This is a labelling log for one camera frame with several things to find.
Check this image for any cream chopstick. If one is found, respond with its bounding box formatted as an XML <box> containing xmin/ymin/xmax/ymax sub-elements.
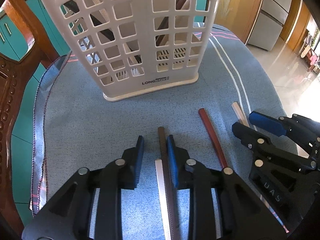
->
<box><xmin>232</xmin><ymin>102</ymin><xmax>249</xmax><ymax>127</ymax></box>

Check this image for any red chopstick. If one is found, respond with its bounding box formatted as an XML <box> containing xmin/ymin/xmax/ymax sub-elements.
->
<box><xmin>198</xmin><ymin>108</ymin><xmax>228</xmax><ymax>168</ymax></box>

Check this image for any dark brown chopstick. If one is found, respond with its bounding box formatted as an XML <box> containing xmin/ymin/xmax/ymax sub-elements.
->
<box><xmin>158</xmin><ymin>127</ymin><xmax>181</xmax><ymax>239</ymax></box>

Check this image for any white chopstick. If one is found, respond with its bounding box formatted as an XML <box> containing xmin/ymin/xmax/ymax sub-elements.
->
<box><xmin>155</xmin><ymin>159</ymin><xmax>171</xmax><ymax>240</ymax></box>

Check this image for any blue striped cloth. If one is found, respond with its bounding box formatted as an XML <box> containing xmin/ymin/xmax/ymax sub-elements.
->
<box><xmin>31</xmin><ymin>24</ymin><xmax>285</xmax><ymax>239</ymax></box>

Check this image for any grey refrigerator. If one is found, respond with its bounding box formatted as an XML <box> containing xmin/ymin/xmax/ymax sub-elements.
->
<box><xmin>248</xmin><ymin>0</ymin><xmax>292</xmax><ymax>51</ymax></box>

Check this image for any wooden glass sliding door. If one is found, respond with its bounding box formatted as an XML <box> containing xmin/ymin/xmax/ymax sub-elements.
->
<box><xmin>214</xmin><ymin>0</ymin><xmax>263</xmax><ymax>44</ymax></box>

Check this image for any white plastic utensil basket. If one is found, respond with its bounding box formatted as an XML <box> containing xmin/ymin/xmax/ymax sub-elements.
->
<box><xmin>41</xmin><ymin>0</ymin><xmax>219</xmax><ymax>101</ymax></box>

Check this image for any brown wooden chair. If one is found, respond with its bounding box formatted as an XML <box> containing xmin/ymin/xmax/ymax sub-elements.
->
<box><xmin>1</xmin><ymin>0</ymin><xmax>59</xmax><ymax>235</ymax></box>

